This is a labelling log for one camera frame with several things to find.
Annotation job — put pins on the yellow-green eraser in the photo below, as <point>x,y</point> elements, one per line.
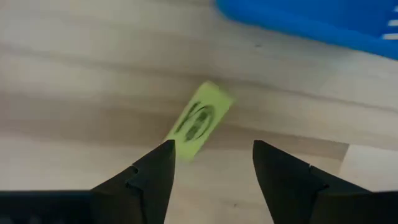
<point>199,119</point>

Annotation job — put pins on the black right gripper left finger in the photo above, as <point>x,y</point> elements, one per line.
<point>146,186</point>

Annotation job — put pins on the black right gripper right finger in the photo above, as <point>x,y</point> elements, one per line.
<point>295,193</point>

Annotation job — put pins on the blue slotted plastic bin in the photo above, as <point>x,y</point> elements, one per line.
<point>295,15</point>

